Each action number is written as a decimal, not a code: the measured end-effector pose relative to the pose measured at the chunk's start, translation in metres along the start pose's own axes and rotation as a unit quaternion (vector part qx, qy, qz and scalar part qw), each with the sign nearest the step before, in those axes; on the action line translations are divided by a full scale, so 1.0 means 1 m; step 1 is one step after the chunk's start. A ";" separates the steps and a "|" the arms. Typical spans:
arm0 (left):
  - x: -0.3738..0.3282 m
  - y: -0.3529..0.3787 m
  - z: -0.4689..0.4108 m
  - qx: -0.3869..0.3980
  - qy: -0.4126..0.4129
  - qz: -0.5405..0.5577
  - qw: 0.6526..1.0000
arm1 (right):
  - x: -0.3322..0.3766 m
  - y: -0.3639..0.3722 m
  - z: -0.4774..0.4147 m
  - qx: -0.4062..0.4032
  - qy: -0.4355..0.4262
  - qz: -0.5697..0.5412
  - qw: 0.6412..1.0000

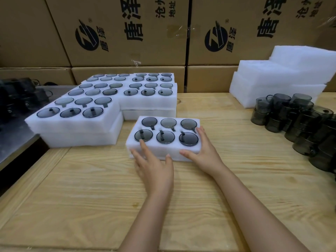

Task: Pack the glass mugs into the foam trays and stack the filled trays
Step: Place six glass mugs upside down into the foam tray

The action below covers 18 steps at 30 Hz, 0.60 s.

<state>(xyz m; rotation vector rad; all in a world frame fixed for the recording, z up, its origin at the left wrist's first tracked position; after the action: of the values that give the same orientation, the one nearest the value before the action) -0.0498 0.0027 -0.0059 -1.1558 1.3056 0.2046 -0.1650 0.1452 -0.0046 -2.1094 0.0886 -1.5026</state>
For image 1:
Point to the pile of smoky glass mugs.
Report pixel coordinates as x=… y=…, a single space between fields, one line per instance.
x=296 y=120

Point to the stainless steel table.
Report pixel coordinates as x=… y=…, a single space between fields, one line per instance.
x=15 y=139

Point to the black round object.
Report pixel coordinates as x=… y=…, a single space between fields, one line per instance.
x=50 y=83

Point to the stack of white foam trays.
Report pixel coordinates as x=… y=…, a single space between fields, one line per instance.
x=275 y=76

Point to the white grooved foam tray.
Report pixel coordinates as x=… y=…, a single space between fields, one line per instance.
x=124 y=98
x=73 y=125
x=173 y=80
x=84 y=141
x=162 y=152
x=147 y=103
x=131 y=115
x=130 y=81

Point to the dark mugs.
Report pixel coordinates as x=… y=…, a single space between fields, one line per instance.
x=18 y=99

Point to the person's right forearm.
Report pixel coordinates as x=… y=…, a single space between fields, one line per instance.
x=257 y=215

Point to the person's left hand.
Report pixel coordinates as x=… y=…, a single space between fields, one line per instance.
x=157 y=175

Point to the person's right hand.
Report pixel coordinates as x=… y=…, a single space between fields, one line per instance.
x=210 y=160

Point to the person's left forearm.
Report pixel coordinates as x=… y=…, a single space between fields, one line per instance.
x=147 y=225

